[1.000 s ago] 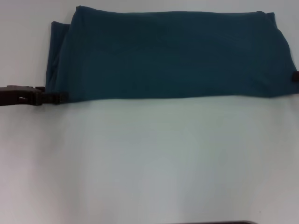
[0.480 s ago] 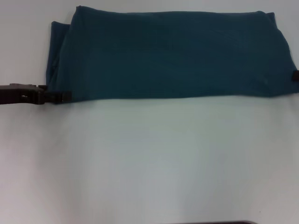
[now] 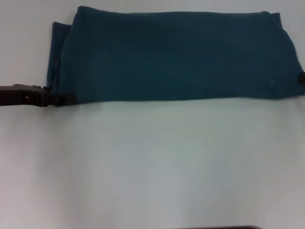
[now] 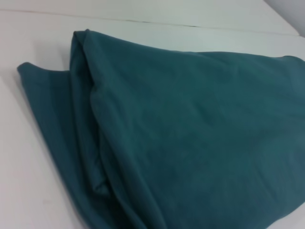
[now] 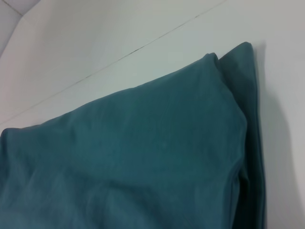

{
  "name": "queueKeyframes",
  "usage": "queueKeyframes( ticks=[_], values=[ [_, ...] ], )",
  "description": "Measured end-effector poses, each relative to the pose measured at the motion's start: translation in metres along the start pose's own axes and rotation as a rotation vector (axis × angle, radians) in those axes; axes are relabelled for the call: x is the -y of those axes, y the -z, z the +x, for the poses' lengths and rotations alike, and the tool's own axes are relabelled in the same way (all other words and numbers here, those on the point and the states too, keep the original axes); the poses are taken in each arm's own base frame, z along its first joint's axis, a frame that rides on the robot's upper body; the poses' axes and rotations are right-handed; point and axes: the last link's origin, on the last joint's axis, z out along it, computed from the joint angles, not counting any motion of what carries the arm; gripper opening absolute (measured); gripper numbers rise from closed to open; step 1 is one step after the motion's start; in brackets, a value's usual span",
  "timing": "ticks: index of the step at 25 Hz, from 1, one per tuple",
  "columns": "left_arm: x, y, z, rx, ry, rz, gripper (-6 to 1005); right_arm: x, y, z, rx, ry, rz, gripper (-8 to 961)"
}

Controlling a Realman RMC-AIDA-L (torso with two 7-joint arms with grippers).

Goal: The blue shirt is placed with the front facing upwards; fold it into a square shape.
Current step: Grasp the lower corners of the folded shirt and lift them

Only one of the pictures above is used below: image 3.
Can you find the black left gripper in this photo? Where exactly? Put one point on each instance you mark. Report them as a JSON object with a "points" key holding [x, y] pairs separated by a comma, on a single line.
{"points": [[21, 95]]}

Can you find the teal t-shirt with white print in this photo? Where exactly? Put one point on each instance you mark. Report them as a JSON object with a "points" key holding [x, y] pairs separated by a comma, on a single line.
{"points": [[166, 59]]}

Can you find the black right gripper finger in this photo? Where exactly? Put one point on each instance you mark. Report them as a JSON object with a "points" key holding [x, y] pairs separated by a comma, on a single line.
{"points": [[302, 78]]}

